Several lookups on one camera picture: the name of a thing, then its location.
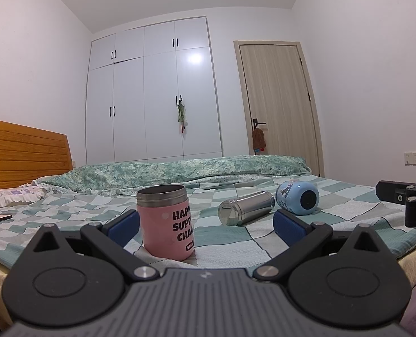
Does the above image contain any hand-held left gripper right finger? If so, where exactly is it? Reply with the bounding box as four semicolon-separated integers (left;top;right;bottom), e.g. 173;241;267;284
252;209;388;282

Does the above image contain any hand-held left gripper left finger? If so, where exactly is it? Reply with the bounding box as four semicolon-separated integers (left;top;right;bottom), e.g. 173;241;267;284
32;210;160;281

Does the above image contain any blue printed cup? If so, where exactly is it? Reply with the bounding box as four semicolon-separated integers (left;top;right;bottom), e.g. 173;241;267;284
275;180;320;215

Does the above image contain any silver steel flask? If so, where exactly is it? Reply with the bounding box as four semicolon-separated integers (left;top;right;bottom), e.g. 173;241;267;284
218;190;276;226

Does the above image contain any pink steel cup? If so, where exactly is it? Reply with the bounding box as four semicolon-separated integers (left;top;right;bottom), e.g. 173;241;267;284
136;184;195;261

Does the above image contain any checkered bed sheet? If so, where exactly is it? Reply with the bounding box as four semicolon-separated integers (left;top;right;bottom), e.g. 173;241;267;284
0;174;416;271

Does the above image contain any green floral quilt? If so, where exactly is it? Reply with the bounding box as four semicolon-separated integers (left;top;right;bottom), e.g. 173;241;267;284
36;154;312;197

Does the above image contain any floral frilled pillow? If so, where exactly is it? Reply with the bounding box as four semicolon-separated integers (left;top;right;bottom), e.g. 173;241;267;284
0;183;50;215

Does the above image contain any wooden headboard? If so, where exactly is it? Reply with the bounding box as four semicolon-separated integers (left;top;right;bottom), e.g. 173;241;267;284
0;117;73;190

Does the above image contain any green hanging toy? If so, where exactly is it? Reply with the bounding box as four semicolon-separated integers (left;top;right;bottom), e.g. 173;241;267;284
176;101;188;135

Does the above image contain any white wardrobe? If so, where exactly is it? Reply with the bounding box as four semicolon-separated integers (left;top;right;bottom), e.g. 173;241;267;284
85;16;224;165

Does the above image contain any light wooden door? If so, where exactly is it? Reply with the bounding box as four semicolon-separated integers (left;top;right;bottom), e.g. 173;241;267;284
233;40;325;178

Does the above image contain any brown bag on handle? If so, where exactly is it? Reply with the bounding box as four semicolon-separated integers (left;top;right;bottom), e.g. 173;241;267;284
252;128;266;155

